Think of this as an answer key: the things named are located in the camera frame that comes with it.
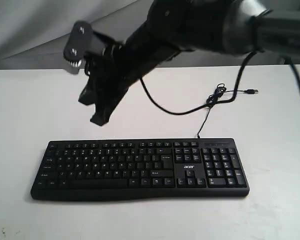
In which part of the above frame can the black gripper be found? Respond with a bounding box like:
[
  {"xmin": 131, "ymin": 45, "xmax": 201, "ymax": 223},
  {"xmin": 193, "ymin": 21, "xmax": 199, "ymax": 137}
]
[{"xmin": 78, "ymin": 31, "xmax": 145, "ymax": 127}]

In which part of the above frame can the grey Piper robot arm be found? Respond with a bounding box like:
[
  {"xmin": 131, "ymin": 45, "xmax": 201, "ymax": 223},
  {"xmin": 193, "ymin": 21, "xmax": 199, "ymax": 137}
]
[{"xmin": 79, "ymin": 0, "xmax": 300, "ymax": 126}]

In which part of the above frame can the black Acer keyboard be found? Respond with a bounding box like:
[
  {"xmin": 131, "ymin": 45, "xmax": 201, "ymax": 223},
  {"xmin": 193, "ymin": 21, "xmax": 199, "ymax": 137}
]
[{"xmin": 30, "ymin": 138, "xmax": 250, "ymax": 201}]

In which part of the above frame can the grey backdrop cloth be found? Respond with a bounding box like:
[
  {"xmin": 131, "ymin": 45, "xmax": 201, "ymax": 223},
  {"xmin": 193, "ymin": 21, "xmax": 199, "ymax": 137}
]
[{"xmin": 0, "ymin": 0, "xmax": 300, "ymax": 70}]

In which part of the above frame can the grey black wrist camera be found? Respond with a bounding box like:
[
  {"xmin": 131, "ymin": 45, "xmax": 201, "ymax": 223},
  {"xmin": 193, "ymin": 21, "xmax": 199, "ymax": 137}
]
[{"xmin": 63, "ymin": 20, "xmax": 93, "ymax": 75}]

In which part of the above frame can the black USB cable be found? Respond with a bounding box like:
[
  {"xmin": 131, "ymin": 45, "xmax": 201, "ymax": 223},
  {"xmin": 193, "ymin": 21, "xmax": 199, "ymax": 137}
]
[{"xmin": 196, "ymin": 83, "xmax": 260, "ymax": 139}]

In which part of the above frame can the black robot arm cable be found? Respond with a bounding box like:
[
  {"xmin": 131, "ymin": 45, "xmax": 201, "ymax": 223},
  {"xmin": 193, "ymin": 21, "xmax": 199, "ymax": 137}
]
[{"xmin": 139, "ymin": 48, "xmax": 300, "ymax": 116}]

